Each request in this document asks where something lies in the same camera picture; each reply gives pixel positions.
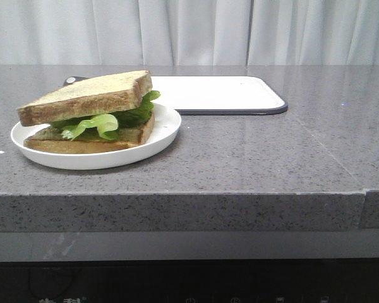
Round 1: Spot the green lettuce leaf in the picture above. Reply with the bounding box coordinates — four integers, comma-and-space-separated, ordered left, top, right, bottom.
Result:
50, 90, 160, 141

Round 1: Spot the toasted bread slice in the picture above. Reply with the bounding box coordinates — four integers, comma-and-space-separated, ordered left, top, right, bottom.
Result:
23, 114, 155, 154
18, 70, 152, 126

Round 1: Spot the white round plate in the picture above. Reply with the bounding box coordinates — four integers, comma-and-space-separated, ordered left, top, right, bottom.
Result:
11, 103, 181, 170

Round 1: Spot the white cutting board grey rim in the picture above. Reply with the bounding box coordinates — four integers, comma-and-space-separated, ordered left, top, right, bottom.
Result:
63, 75, 289, 116

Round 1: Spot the white curtain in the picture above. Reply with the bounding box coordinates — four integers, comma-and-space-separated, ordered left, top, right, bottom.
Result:
0, 1, 379, 66

